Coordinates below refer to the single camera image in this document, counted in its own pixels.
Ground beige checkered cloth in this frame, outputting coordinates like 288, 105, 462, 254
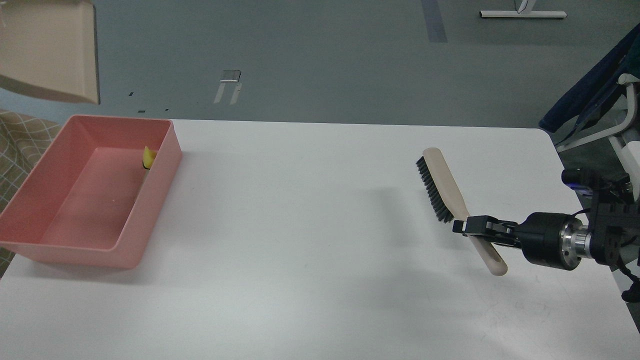
0, 109, 63, 278

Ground yellow sponge piece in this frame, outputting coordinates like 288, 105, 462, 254
142, 146, 157, 171

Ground beige hand brush black bristles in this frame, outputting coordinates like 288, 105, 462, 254
416, 147, 508, 277

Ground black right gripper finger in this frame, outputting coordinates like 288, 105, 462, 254
452, 215, 521, 247

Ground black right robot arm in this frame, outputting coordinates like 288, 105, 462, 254
452, 168, 639, 303

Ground beige plastic dustpan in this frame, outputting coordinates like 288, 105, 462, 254
0, 0, 100, 104

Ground white stand base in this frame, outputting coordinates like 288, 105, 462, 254
478, 0, 568, 19

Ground pink plastic bin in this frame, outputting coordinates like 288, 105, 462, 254
0, 115, 183, 269

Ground white chair with blue jacket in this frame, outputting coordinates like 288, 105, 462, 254
538, 24, 640, 178

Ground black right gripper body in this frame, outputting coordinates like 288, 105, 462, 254
518, 212, 592, 271

